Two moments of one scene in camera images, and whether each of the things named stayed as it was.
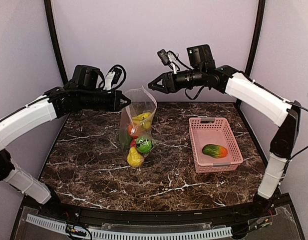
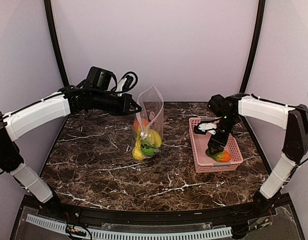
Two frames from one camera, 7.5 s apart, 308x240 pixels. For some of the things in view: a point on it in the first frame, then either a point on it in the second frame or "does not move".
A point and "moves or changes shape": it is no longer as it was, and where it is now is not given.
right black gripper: x=169 y=85 → x=214 y=141
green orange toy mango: x=214 y=151 moves or changes shape
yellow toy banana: x=144 y=119 → x=152 y=136
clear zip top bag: x=136 y=126 moves or changes shape
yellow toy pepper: x=134 y=159 → x=138 y=153
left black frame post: x=48 y=5 does not move
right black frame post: x=256 y=37 does not move
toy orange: x=130 y=129 → x=140 y=125
